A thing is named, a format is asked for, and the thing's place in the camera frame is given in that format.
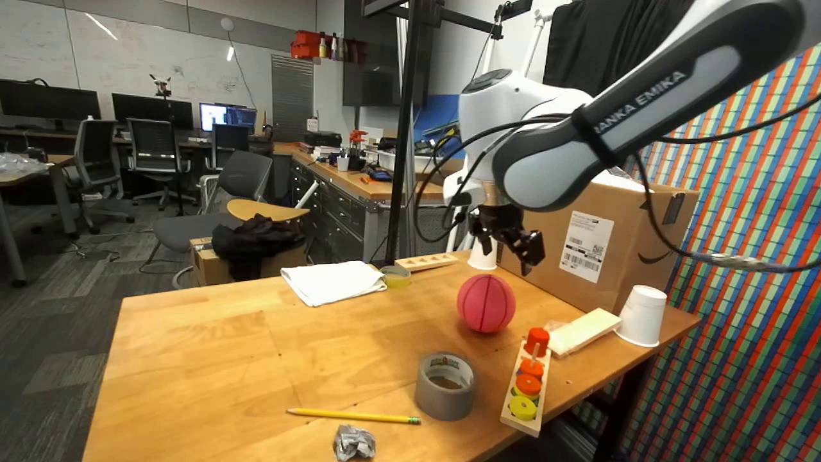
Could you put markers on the dark computer monitor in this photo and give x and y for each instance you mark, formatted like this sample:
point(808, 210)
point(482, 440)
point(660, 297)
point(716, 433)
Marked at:
point(155, 109)
point(48, 101)

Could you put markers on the lit computer monitor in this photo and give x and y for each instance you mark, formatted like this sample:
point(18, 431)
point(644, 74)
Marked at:
point(225, 115)

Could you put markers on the black office chair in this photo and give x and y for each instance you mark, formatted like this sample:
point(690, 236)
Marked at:
point(155, 154)
point(94, 163)

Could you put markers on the white foam block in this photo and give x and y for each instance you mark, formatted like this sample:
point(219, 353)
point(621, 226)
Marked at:
point(584, 332)

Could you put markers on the grey office chair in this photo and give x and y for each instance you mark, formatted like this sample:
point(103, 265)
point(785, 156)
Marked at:
point(244, 174)

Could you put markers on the pink basketball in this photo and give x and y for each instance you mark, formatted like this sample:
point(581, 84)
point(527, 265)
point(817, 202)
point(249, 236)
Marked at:
point(486, 304)

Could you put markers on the round wooden stool top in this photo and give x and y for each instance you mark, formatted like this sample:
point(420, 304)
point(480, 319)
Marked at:
point(266, 208)

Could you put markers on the white paper stack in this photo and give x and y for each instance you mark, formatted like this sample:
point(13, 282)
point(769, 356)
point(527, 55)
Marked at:
point(335, 282)

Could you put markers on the black bag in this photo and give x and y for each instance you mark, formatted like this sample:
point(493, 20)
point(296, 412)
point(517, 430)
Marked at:
point(252, 245)

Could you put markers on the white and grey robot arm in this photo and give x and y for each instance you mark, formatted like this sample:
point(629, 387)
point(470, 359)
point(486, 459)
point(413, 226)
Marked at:
point(651, 93)

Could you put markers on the light wooden block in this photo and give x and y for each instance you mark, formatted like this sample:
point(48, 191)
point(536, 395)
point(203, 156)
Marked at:
point(426, 263)

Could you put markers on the colourful striped panel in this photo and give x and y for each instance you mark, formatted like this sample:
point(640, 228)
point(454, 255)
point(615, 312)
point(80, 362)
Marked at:
point(745, 342)

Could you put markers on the large cardboard box with label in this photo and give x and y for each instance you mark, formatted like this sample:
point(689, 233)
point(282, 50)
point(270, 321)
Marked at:
point(631, 240)

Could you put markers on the wooden office desk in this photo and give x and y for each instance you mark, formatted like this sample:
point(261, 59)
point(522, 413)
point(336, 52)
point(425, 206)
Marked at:
point(27, 174)

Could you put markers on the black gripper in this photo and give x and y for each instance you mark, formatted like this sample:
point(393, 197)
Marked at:
point(502, 218)

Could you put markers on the red container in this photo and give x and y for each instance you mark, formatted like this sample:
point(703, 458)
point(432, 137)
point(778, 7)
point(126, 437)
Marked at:
point(303, 45)

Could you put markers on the black hanging cloth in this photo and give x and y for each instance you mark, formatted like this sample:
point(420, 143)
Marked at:
point(606, 42)

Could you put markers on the grey duct tape roll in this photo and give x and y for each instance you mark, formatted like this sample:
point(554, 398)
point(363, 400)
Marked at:
point(444, 385)

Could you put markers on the small cardboard box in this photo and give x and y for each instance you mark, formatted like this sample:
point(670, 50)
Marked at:
point(205, 265)

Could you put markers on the yellow pencil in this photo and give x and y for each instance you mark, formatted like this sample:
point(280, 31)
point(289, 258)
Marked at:
point(350, 416)

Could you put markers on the white paper cup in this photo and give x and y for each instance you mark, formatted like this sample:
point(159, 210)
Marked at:
point(486, 263)
point(642, 314)

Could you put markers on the long wooden workbench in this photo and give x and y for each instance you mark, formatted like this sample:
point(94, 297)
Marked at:
point(350, 183)

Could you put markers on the crumpled foil ball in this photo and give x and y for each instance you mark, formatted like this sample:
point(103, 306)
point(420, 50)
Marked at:
point(353, 442)

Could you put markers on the black vertical pole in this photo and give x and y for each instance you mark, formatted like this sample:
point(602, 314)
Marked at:
point(404, 129)

